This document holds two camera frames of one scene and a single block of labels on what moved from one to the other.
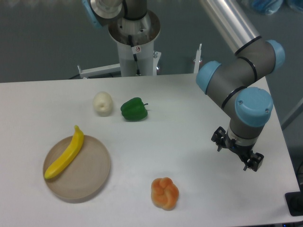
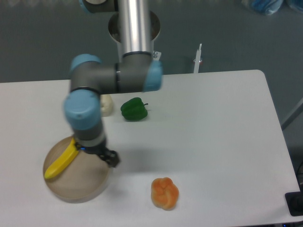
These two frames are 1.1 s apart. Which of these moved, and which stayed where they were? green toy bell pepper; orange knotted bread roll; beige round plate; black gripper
Moved: black gripper
Stayed: orange knotted bread roll; green toy bell pepper; beige round plate
